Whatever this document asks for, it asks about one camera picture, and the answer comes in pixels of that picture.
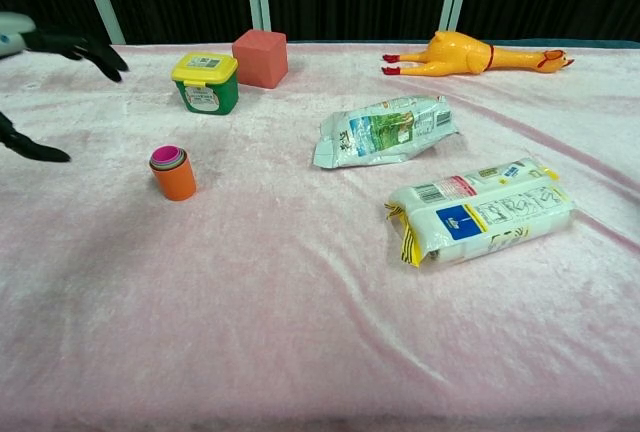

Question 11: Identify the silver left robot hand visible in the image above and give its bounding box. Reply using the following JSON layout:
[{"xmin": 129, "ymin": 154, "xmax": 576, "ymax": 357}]
[{"xmin": 0, "ymin": 11, "xmax": 130, "ymax": 163}]

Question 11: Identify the yellow plastic cup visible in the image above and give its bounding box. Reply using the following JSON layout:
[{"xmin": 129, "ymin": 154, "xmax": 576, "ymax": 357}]
[{"xmin": 150, "ymin": 146, "xmax": 186, "ymax": 170}]

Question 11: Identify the green tub yellow lid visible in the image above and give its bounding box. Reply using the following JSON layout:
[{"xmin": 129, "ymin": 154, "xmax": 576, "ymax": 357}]
[{"xmin": 170, "ymin": 52, "xmax": 240, "ymax": 116}]

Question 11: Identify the orange plastic cup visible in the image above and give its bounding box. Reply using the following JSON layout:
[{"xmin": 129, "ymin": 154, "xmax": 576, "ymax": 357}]
[{"xmin": 148, "ymin": 149, "xmax": 198, "ymax": 202}]

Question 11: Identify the red foam cube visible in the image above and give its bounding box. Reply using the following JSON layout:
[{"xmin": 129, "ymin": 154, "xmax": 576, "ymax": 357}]
[{"xmin": 231, "ymin": 28, "xmax": 289, "ymax": 90}]

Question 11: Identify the crumpled white snack bag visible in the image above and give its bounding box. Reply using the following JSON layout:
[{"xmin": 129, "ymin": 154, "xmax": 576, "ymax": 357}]
[{"xmin": 312, "ymin": 95, "xmax": 460, "ymax": 170}]

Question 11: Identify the pink velvet cloth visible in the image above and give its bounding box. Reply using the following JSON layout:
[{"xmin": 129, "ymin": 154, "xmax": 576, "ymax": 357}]
[{"xmin": 0, "ymin": 41, "xmax": 640, "ymax": 432}]

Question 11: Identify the yellow rubber chicken toy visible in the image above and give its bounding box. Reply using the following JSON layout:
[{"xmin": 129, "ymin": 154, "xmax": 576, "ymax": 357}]
[{"xmin": 382, "ymin": 30, "xmax": 575, "ymax": 77}]

